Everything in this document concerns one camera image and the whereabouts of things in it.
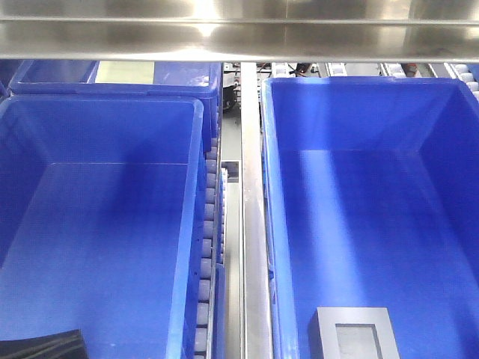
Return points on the gray square base block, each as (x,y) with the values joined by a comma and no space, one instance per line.
(352,332)

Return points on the rear left blue bin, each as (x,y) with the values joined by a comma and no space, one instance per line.
(199,80)

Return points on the right blue sorting bin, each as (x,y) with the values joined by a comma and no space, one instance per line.
(372,201)

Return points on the blue sorting bin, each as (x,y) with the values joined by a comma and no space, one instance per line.
(372,201)
(102,203)

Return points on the left blue sorting bin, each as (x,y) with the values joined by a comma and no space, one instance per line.
(102,203)

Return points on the gray roller conveyor strip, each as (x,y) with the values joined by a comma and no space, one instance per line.
(210,322)

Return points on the steel upper shelf beam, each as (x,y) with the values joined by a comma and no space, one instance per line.
(345,31)

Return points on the steel divider rail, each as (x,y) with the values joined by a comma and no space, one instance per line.
(256,311)

